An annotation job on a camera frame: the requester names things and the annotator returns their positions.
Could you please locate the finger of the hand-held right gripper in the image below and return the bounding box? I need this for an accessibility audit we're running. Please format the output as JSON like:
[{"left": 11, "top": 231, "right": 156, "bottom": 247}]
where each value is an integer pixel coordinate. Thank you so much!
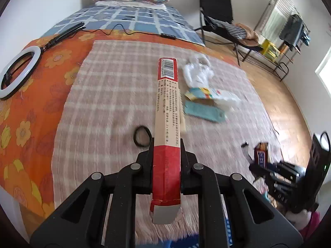
[
  {"left": 267, "top": 160, "right": 302, "bottom": 177},
  {"left": 249, "top": 163, "right": 298, "bottom": 204}
]

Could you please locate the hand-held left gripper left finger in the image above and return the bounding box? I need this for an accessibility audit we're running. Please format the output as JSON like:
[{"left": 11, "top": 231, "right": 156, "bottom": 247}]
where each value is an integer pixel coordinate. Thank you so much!
[{"left": 30, "top": 139, "right": 156, "bottom": 248}]

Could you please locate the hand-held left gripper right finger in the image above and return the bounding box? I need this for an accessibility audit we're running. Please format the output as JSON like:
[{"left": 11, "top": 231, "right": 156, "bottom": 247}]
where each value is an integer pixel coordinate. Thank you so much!
[{"left": 180, "top": 138, "right": 303, "bottom": 248}]

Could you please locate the black hair tie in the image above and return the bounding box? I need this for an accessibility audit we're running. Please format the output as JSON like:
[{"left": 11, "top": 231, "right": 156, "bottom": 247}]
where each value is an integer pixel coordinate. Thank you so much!
[{"left": 134, "top": 126, "right": 152, "bottom": 148}]

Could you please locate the teal paper tag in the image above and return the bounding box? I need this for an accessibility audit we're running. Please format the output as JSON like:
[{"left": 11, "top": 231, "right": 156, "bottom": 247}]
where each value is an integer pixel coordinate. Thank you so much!
[{"left": 184, "top": 100, "right": 227, "bottom": 123}]

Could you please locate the long red beige carton box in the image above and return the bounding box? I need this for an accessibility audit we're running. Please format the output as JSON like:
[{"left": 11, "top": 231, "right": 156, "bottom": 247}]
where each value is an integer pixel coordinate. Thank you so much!
[{"left": 149, "top": 57, "right": 183, "bottom": 225}]

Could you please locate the blue plastic mesh basket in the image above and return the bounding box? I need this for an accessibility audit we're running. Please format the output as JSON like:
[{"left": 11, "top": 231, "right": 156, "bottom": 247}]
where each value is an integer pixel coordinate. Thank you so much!
[{"left": 224, "top": 213, "right": 234, "bottom": 248}]

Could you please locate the colourful snack wrapper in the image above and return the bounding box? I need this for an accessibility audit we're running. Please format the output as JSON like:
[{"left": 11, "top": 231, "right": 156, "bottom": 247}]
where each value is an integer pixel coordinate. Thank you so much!
[{"left": 185, "top": 87, "right": 220, "bottom": 101}]

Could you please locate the white tissue packet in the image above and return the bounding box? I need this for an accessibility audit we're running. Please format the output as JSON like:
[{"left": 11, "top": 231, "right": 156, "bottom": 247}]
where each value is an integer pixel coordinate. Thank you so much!
[{"left": 212, "top": 89, "right": 241, "bottom": 111}]

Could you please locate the white plastic bag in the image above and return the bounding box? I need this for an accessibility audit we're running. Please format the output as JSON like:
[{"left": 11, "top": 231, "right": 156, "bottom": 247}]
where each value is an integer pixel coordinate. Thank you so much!
[{"left": 182, "top": 55, "right": 215, "bottom": 88}]

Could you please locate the person's pink clothing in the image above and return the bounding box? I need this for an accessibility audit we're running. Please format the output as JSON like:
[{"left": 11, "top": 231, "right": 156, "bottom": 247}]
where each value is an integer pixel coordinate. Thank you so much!
[{"left": 301, "top": 211, "right": 321, "bottom": 241}]

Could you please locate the beige plaid blanket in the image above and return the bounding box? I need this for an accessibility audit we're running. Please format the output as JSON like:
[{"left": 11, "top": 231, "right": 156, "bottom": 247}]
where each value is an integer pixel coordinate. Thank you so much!
[{"left": 50, "top": 40, "right": 281, "bottom": 246}]

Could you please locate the metal drying rack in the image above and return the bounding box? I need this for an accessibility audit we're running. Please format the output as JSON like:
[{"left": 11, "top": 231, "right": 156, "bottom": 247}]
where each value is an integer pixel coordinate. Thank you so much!
[{"left": 239, "top": 0, "right": 311, "bottom": 82}]

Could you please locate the window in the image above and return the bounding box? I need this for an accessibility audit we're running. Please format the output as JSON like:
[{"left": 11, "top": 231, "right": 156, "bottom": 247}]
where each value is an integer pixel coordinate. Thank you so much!
[{"left": 315, "top": 49, "right": 331, "bottom": 88}]

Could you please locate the orange floral blanket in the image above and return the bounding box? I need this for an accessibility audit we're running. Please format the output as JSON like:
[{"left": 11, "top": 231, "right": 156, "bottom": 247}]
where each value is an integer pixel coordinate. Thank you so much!
[{"left": 0, "top": 32, "right": 241, "bottom": 217}]

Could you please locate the yellow crate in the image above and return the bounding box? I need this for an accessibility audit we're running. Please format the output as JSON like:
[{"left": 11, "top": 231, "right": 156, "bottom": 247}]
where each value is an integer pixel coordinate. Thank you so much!
[{"left": 261, "top": 40, "right": 281, "bottom": 62}]

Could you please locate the teal hanging garment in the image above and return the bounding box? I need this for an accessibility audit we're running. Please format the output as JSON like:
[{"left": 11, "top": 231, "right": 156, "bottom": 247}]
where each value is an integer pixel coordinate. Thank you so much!
[{"left": 301, "top": 30, "right": 311, "bottom": 47}]

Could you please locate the dark hanging garment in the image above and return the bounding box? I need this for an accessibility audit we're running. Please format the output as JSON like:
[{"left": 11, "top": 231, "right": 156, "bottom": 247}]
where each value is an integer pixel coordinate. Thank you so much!
[{"left": 279, "top": 14, "right": 304, "bottom": 51}]

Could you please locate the tan garment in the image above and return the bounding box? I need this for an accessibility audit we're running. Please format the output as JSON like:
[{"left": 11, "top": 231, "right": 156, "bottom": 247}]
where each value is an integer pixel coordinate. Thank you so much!
[{"left": 234, "top": 23, "right": 261, "bottom": 47}]

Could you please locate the striped cloth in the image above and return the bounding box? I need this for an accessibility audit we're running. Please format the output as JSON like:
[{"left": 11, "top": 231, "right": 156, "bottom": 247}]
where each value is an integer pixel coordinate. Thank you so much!
[{"left": 209, "top": 18, "right": 249, "bottom": 40}]

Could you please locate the blue checkered bedsheet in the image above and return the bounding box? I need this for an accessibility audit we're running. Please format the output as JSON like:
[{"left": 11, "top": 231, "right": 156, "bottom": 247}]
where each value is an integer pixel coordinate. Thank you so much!
[{"left": 41, "top": 4, "right": 206, "bottom": 47}]

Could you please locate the striped hanging towel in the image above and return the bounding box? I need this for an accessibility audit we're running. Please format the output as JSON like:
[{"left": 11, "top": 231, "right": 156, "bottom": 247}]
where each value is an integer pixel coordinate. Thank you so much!
[{"left": 257, "top": 0, "right": 295, "bottom": 38}]

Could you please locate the white pillow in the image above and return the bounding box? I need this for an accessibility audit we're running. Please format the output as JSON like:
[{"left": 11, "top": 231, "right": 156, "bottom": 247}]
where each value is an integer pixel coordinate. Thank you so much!
[{"left": 95, "top": 0, "right": 167, "bottom": 9}]

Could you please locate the black folding chair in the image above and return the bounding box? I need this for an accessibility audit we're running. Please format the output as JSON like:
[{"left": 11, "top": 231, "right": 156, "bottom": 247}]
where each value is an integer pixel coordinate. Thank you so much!
[{"left": 194, "top": 0, "right": 261, "bottom": 66}]

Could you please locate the black cable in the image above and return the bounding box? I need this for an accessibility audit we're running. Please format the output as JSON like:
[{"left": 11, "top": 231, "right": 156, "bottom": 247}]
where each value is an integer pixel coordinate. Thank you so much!
[{"left": 78, "top": 24, "right": 166, "bottom": 36}]

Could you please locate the white ring light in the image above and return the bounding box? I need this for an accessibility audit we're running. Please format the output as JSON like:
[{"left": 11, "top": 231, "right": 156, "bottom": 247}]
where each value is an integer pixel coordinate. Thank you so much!
[{"left": 0, "top": 46, "right": 42, "bottom": 101}]

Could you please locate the black ring light stand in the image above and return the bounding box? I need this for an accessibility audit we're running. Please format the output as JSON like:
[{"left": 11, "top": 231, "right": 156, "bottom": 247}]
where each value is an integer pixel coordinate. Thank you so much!
[{"left": 41, "top": 22, "right": 86, "bottom": 51}]

